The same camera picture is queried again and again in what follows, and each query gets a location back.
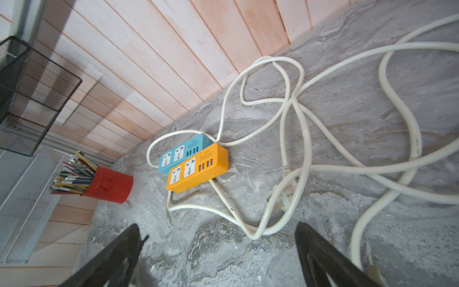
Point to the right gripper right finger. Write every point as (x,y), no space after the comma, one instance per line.
(321,262)

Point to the black mesh basket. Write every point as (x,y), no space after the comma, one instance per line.
(34,91)

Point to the teal power strip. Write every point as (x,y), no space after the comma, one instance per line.
(177,155)

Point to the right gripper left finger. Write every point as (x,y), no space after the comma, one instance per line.
(114,265)

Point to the white wire mesh shelf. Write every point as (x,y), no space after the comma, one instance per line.
(26,201)

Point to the red pencil cup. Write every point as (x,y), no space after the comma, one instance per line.
(110,186)

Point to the bundle of pencils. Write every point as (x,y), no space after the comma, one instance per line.
(76,176)

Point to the orange power strip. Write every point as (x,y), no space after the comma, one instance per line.
(204,166)

